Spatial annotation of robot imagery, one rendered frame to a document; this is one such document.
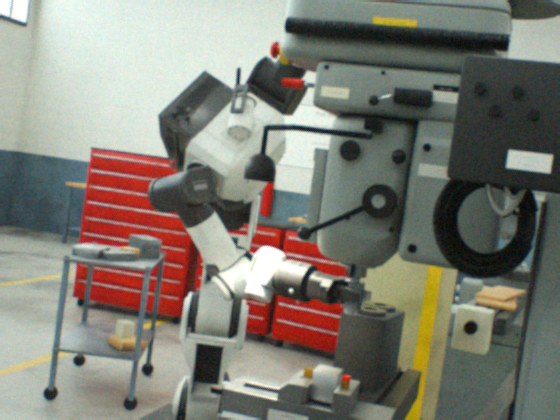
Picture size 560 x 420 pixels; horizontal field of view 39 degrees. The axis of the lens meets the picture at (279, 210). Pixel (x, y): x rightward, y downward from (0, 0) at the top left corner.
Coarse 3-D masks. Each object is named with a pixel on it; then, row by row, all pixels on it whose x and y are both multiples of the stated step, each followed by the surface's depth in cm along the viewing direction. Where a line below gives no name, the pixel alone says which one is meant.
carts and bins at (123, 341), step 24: (144, 240) 486; (96, 264) 444; (120, 264) 446; (144, 264) 459; (144, 288) 446; (144, 312) 447; (72, 336) 477; (96, 336) 485; (120, 336) 471; (144, 336) 503; (48, 384) 447
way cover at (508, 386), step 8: (512, 376) 171; (504, 384) 176; (512, 384) 163; (496, 392) 178; (504, 392) 166; (512, 392) 155; (496, 400) 169; (512, 400) 149; (488, 408) 173; (496, 408) 161; (504, 408) 151; (488, 416) 164; (496, 416) 154
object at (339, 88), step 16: (320, 64) 164; (336, 64) 163; (352, 64) 162; (320, 80) 164; (336, 80) 163; (352, 80) 162; (368, 80) 161; (384, 80) 160; (400, 80) 159; (416, 80) 158; (432, 80) 157; (448, 80) 156; (320, 96) 164; (336, 96) 163; (352, 96) 162; (368, 96) 161; (448, 96) 156; (336, 112) 170; (352, 112) 164; (368, 112) 162; (384, 112) 160; (400, 112) 159; (416, 112) 158; (432, 112) 157; (448, 112) 156
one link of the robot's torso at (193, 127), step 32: (192, 96) 214; (224, 96) 215; (256, 96) 220; (160, 128) 216; (192, 128) 209; (224, 128) 210; (256, 128) 211; (192, 160) 210; (224, 160) 205; (224, 192) 211; (256, 192) 227
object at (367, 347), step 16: (368, 304) 214; (384, 304) 218; (352, 320) 203; (368, 320) 201; (384, 320) 200; (400, 320) 215; (352, 336) 203; (368, 336) 201; (384, 336) 201; (400, 336) 218; (336, 352) 204; (352, 352) 203; (368, 352) 201; (384, 352) 204; (352, 368) 202; (368, 368) 201; (384, 368) 206; (368, 384) 201; (384, 384) 209
